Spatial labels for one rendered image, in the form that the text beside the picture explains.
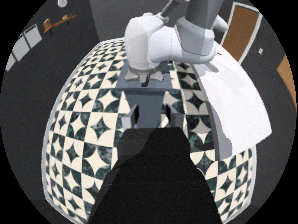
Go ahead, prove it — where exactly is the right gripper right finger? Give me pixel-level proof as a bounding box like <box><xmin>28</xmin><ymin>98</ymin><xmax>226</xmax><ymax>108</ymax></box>
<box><xmin>166</xmin><ymin>104</ymin><xmax>185</xmax><ymax>131</ymax></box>

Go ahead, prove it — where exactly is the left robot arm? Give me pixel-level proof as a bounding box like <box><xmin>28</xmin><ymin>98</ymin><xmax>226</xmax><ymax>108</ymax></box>
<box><xmin>144</xmin><ymin>0</ymin><xmax>227</xmax><ymax>32</ymax></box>

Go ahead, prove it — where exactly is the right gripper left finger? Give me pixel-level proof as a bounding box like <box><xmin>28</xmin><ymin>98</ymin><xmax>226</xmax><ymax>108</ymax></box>
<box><xmin>121</xmin><ymin>105</ymin><xmax>140</xmax><ymax>131</ymax></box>

